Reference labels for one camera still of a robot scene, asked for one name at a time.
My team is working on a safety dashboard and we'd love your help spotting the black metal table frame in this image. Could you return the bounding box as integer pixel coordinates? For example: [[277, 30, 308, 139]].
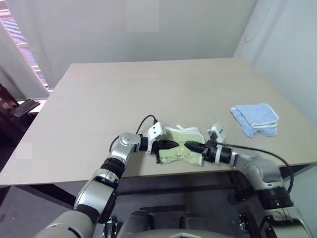
[[14, 165, 302, 214]]

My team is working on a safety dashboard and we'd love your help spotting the blue cloth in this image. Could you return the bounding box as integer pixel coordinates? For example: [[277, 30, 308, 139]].
[[230, 103, 280, 138]]

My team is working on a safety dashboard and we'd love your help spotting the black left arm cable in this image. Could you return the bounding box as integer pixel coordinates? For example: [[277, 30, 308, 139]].
[[108, 115, 159, 155]]

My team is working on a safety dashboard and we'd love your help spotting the silver metal bracket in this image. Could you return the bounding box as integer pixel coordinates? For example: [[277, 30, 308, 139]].
[[104, 215, 118, 238]]

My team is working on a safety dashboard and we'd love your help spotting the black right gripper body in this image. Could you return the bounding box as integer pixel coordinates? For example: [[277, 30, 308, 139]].
[[202, 141, 218, 163]]

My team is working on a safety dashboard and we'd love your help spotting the window with slatted blind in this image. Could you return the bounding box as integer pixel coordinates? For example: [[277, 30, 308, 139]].
[[0, 7, 54, 94]]

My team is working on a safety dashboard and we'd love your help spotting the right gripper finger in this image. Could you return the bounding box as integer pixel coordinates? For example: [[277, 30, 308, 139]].
[[184, 140, 207, 149], [185, 144, 205, 154]]

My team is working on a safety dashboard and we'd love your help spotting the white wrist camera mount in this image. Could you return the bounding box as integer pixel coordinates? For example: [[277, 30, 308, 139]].
[[146, 121, 166, 156], [207, 125, 227, 164]]

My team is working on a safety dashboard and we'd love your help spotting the dark rounded shape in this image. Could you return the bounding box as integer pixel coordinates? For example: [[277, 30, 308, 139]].
[[123, 210, 155, 238], [179, 214, 211, 238]]

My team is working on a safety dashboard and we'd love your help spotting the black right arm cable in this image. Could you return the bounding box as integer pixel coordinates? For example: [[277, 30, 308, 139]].
[[217, 142, 296, 238]]

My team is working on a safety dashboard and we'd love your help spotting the black flat base plate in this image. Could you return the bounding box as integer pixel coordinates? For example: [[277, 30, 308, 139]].
[[139, 204, 185, 213]]

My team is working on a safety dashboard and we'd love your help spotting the grey robot torso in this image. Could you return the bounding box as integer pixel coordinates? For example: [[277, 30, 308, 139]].
[[138, 229, 238, 238]]

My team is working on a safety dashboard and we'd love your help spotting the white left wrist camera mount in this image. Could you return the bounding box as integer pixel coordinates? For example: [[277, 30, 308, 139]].
[[146, 121, 166, 156]]

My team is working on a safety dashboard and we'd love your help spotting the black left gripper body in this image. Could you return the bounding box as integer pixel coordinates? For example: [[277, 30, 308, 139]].
[[152, 139, 163, 165]]

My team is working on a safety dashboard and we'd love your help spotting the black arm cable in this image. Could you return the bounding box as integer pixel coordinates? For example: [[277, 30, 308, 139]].
[[217, 142, 296, 238], [108, 115, 159, 155]]

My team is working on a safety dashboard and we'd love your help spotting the black flat device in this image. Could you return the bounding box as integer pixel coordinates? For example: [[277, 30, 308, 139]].
[[9, 98, 41, 119]]

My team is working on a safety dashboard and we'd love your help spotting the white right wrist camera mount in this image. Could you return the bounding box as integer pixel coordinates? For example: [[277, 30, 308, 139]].
[[207, 125, 227, 164]]

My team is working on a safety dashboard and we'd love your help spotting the green towel with white trim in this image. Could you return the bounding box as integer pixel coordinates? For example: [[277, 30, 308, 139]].
[[158, 125, 208, 167]]

